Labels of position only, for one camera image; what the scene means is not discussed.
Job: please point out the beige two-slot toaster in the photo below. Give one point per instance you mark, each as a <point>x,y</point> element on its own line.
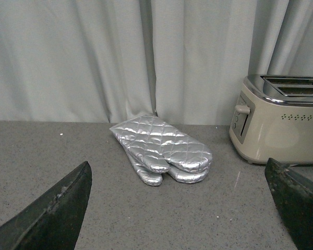
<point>273,118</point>

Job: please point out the silver quilted oven mitt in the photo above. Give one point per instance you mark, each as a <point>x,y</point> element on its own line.
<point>158,145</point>
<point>155,179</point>

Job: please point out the upper silver quilted oven mitt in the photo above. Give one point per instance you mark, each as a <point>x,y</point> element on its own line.
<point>158,145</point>

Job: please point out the grey curtain backdrop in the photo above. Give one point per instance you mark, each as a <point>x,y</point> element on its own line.
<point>109,61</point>

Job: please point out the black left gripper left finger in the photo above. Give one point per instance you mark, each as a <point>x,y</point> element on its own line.
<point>54,220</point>

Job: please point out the lower silver quilted oven mitt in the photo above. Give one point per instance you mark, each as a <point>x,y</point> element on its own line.
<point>155,179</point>

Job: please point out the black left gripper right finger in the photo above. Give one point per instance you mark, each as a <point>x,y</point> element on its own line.
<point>293,197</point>

